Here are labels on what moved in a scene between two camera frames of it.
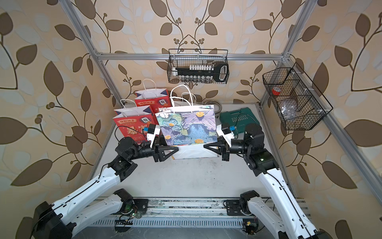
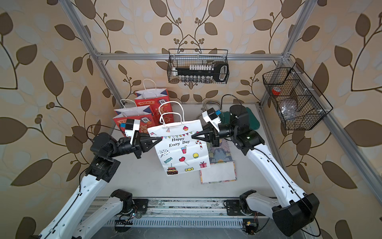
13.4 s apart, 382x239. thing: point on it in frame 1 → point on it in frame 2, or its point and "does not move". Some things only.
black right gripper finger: [221, 143] → [207, 128]
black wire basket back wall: [198, 66] does not move
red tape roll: [276, 90] does not move
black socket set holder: [219, 71] does not move
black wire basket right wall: [298, 100] does not move
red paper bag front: [134, 120] does not move
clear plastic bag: [288, 111] does not move
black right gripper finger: [217, 144] → [208, 138]
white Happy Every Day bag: [180, 100] → [180, 152]
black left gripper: [161, 158] → [139, 143]
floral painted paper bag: [195, 126] → [222, 166]
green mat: [238, 119] does not move
